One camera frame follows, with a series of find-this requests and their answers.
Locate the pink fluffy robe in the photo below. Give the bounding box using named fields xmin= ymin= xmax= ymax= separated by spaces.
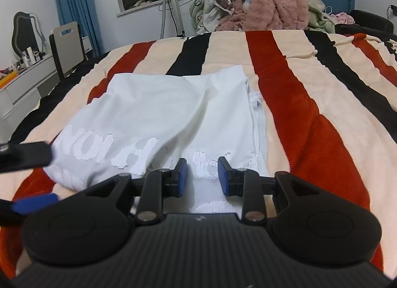
xmin=200 ymin=0 xmax=309 ymax=32

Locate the black armchair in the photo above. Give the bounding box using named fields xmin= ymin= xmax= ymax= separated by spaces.
xmin=334 ymin=9 xmax=394 ymax=35

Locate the white dresser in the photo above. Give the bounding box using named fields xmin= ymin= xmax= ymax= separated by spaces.
xmin=0 ymin=54 xmax=59 ymax=121

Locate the pale green cloth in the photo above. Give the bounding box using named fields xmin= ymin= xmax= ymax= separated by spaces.
xmin=305 ymin=0 xmax=338 ymax=32

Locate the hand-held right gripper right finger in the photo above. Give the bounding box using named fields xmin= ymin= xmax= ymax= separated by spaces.
xmin=217 ymin=156 xmax=323 ymax=226

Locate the narrow blue curtain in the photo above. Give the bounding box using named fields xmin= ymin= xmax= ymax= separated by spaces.
xmin=51 ymin=0 xmax=103 ymax=57

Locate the small pink garment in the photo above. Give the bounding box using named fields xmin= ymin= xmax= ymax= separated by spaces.
xmin=332 ymin=12 xmax=355 ymax=25

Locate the striped fleece blanket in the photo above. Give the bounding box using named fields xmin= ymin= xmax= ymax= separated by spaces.
xmin=0 ymin=29 xmax=397 ymax=279

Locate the silver garment steamer stand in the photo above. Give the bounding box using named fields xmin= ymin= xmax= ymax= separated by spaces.
xmin=154 ymin=0 xmax=187 ymax=39

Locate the group of cosmetic bottles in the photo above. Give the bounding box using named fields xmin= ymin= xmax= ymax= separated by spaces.
xmin=14 ymin=46 xmax=47 ymax=70

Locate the grey backed chair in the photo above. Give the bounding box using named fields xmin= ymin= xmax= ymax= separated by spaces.
xmin=49 ymin=21 xmax=87 ymax=79

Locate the wavy edged mirror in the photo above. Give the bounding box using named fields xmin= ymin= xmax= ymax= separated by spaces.
xmin=12 ymin=12 xmax=42 ymax=57

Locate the pale green printed blanket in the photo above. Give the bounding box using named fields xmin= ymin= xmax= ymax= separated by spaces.
xmin=189 ymin=0 xmax=207 ymax=31

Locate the white printed t-shirt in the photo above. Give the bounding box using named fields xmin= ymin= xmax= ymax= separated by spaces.
xmin=46 ymin=64 xmax=270 ymax=214

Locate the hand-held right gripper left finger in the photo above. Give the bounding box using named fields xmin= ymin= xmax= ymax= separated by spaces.
xmin=81 ymin=157 xmax=188 ymax=226

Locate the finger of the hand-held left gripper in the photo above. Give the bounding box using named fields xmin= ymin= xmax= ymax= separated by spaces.
xmin=0 ymin=142 xmax=53 ymax=174
xmin=0 ymin=193 xmax=59 ymax=227

